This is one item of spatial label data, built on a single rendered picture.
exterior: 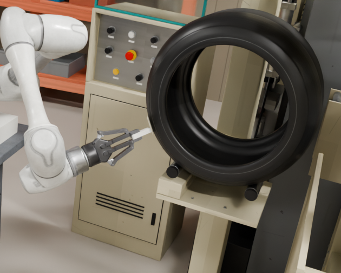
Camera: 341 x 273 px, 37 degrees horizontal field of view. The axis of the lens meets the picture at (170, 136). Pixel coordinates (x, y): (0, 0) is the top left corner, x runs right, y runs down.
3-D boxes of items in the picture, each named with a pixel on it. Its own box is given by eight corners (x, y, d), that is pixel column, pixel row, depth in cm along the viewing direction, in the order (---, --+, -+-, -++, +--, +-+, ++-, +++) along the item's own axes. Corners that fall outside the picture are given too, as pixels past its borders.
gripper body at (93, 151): (77, 144, 170) (103, 133, 173) (86, 167, 172) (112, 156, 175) (82, 146, 163) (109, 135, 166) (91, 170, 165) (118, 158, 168)
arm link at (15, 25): (8, 38, 174) (47, 40, 182) (-2, -3, 181) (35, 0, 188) (0, 61, 184) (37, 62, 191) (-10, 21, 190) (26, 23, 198)
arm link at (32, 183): (75, 184, 169) (73, 169, 157) (30, 204, 164) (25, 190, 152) (61, 156, 172) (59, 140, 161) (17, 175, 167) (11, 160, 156)
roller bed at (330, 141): (312, 157, 213) (330, 88, 202) (348, 167, 209) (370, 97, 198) (308, 175, 195) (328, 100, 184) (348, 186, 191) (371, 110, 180)
